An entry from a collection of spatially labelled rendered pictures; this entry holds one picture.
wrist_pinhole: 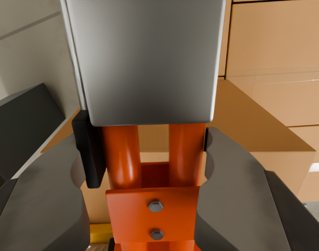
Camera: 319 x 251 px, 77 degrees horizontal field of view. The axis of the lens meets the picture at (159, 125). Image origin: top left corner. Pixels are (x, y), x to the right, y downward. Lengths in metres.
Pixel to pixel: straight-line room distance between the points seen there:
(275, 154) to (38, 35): 1.24
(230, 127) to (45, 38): 1.13
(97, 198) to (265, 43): 0.61
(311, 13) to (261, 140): 0.50
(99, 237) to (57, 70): 1.07
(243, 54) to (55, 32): 0.96
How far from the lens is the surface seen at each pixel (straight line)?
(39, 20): 1.32
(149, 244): 0.22
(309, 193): 1.15
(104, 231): 0.39
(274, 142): 0.36
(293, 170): 0.37
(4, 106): 1.11
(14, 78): 1.47
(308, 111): 0.88
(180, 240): 0.18
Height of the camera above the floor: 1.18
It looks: 62 degrees down
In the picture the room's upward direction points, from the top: 178 degrees clockwise
